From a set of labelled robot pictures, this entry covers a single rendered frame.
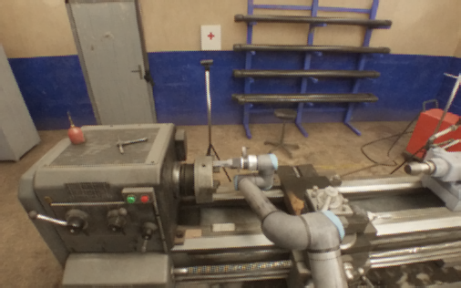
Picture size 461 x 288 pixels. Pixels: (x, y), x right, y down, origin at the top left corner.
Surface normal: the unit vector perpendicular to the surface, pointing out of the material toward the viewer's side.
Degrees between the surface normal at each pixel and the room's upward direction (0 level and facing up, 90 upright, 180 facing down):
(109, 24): 90
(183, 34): 90
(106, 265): 32
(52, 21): 90
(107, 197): 90
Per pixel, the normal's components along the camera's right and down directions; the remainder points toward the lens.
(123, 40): 0.07, 0.50
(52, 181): 0.05, -0.26
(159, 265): 0.04, -0.47
